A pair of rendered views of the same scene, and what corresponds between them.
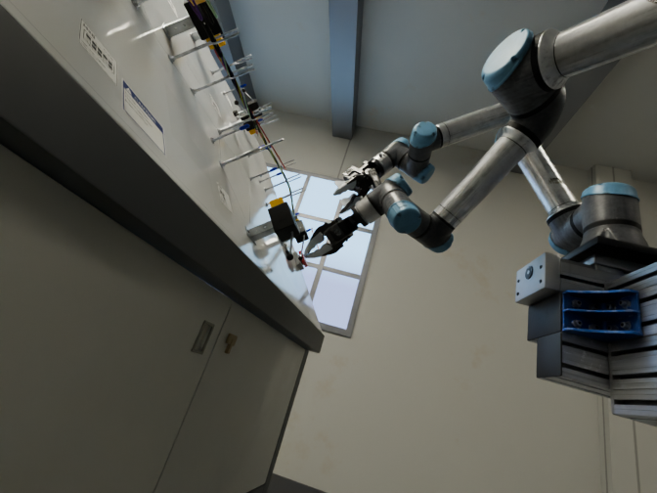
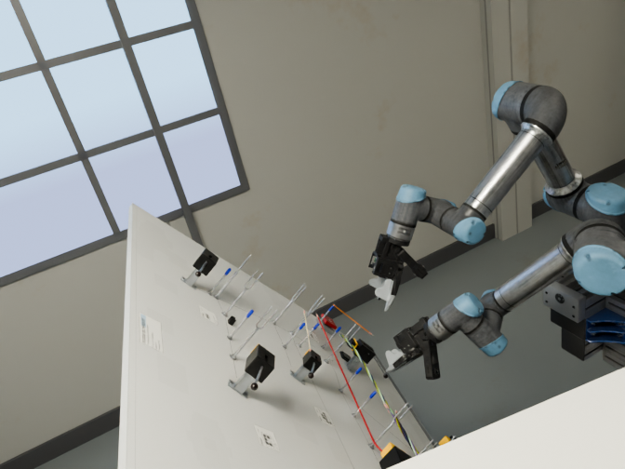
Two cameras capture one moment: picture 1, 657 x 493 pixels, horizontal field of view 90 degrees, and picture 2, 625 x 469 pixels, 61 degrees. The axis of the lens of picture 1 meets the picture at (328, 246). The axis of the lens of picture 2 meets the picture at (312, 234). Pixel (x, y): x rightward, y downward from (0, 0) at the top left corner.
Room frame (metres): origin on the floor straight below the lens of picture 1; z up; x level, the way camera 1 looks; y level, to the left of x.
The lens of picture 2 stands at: (-0.08, 0.78, 2.21)
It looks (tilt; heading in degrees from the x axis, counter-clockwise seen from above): 28 degrees down; 331
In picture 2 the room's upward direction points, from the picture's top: 14 degrees counter-clockwise
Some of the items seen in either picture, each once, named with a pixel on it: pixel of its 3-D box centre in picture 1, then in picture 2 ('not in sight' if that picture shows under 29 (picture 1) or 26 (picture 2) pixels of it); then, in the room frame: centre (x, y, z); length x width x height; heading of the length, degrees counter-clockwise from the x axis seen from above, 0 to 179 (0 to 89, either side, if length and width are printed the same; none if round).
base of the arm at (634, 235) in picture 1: (612, 247); not in sight; (0.68, -0.69, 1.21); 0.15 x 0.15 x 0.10
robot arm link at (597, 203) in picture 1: (607, 210); (604, 207); (0.68, -0.69, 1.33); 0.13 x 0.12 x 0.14; 167
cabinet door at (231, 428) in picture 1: (250, 410); not in sight; (0.91, 0.06, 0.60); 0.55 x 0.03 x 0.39; 161
